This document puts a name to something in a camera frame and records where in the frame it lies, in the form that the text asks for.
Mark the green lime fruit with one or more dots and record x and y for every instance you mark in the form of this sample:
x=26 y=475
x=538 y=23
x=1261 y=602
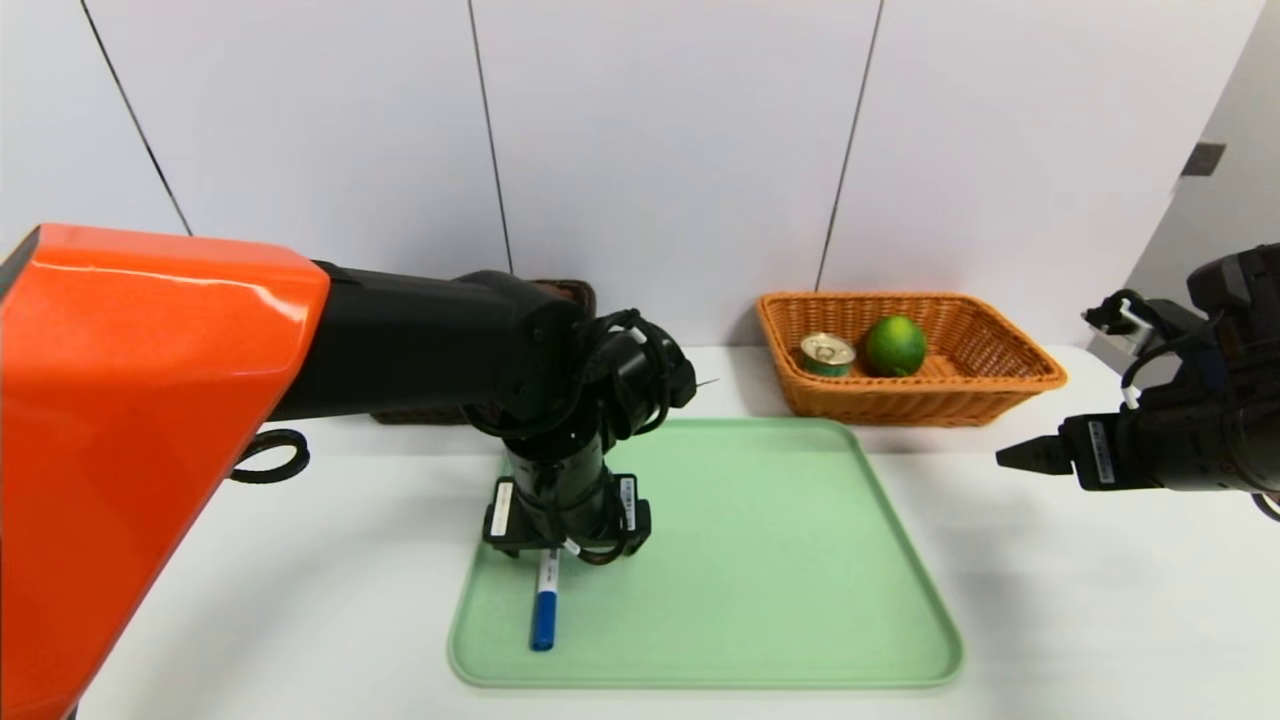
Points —
x=895 y=345

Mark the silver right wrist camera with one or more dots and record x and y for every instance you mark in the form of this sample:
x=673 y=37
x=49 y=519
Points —
x=1130 y=318

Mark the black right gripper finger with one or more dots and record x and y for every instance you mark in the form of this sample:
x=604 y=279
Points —
x=1040 y=457

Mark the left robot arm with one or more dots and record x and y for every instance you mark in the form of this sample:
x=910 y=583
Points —
x=200 y=400

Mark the dark brown wicker basket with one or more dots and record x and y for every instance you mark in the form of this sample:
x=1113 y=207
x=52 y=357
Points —
x=575 y=292

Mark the grey wall switch plate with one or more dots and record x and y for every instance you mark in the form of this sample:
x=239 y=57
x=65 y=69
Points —
x=1204 y=160

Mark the orange wicker basket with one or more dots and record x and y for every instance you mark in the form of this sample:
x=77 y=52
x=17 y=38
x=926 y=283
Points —
x=960 y=390

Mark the white marker with blue cap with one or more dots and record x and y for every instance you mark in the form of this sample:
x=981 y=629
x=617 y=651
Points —
x=545 y=605

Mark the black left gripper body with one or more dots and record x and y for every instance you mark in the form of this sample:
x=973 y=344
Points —
x=503 y=510

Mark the tin can with pull tab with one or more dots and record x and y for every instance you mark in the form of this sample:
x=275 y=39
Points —
x=828 y=355

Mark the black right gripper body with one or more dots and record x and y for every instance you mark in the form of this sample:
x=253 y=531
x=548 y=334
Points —
x=1095 y=447

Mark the light green plastic tray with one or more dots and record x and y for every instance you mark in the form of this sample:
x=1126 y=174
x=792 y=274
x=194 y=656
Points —
x=760 y=580

